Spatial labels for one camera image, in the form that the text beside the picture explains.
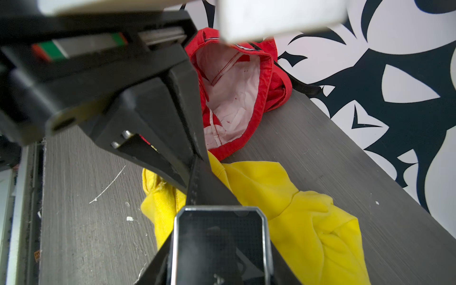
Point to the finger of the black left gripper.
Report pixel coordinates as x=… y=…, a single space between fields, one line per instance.
x=154 y=95
x=167 y=155

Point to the yellow trousers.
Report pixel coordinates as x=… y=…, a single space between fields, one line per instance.
x=321 y=244

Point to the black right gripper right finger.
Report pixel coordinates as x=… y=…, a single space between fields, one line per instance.
x=282 y=273

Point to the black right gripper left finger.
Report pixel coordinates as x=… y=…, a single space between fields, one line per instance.
x=156 y=273

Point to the red trousers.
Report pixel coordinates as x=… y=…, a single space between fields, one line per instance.
x=238 y=83

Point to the black belt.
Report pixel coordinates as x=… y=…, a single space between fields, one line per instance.
x=306 y=89
x=217 y=241

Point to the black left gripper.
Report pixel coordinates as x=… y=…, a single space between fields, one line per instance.
x=41 y=98

